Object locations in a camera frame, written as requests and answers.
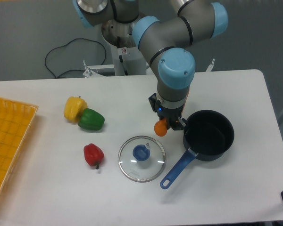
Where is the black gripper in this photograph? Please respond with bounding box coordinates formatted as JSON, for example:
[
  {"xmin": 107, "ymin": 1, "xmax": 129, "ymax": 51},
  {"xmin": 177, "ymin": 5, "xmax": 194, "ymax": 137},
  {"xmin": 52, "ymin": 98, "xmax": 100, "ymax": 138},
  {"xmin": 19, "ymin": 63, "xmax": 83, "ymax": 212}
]
[{"xmin": 148, "ymin": 93, "xmax": 187, "ymax": 130}]

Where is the orange long bread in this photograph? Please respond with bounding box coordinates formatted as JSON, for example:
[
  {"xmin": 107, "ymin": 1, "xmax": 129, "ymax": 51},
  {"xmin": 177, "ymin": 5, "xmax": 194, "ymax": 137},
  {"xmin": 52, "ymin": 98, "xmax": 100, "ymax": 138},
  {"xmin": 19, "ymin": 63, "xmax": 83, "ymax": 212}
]
[{"xmin": 154, "ymin": 118, "xmax": 167, "ymax": 137}]

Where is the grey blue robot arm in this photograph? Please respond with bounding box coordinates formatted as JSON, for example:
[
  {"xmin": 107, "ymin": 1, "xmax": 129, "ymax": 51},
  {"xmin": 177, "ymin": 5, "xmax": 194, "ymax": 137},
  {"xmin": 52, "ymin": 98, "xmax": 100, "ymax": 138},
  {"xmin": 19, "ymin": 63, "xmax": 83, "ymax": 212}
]
[{"xmin": 73, "ymin": 0, "xmax": 228, "ymax": 130}]

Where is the glass lid with blue knob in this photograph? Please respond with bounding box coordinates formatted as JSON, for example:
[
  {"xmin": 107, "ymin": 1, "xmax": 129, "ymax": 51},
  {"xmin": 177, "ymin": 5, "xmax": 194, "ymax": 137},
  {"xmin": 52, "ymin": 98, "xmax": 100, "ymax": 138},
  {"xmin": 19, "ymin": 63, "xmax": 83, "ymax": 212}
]
[{"xmin": 118, "ymin": 136, "xmax": 166, "ymax": 183}]

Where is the green bell pepper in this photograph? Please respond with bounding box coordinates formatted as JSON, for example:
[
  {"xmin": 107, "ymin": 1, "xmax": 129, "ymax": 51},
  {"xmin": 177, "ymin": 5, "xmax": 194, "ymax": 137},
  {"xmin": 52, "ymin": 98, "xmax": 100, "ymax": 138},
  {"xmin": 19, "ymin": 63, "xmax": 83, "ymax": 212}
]
[{"xmin": 78, "ymin": 108, "xmax": 105, "ymax": 131}]

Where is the red bell pepper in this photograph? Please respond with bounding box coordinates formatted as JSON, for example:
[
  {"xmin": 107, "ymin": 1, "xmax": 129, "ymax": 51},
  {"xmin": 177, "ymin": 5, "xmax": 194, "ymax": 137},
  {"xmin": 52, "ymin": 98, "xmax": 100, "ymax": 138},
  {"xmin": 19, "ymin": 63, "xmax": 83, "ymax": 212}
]
[{"xmin": 83, "ymin": 143, "xmax": 104, "ymax": 170}]

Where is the yellow bell pepper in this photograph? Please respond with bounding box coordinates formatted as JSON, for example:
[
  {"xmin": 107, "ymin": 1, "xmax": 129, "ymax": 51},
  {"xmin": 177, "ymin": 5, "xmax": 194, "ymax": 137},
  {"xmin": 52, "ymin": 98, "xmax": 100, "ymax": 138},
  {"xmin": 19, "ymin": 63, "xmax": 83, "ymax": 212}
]
[{"xmin": 63, "ymin": 97, "xmax": 88, "ymax": 123}]

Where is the yellow plastic basket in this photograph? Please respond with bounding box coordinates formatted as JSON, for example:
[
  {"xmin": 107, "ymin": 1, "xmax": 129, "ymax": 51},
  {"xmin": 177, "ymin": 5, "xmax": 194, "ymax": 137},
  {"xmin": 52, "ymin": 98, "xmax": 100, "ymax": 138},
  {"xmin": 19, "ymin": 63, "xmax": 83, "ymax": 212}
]
[{"xmin": 0, "ymin": 97, "xmax": 38, "ymax": 193}]

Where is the dark pot with blue handle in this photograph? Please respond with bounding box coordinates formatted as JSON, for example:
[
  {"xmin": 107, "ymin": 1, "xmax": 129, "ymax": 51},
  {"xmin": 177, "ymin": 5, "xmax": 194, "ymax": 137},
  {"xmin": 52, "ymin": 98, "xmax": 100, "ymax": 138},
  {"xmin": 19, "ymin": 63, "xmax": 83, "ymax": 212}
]
[{"xmin": 160, "ymin": 110, "xmax": 234, "ymax": 189}]

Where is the black cable on floor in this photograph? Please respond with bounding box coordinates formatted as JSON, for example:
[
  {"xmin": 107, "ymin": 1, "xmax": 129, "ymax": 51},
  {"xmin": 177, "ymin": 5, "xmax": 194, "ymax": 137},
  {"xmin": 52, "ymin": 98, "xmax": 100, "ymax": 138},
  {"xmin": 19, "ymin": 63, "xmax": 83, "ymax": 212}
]
[{"xmin": 44, "ymin": 38, "xmax": 107, "ymax": 79}]

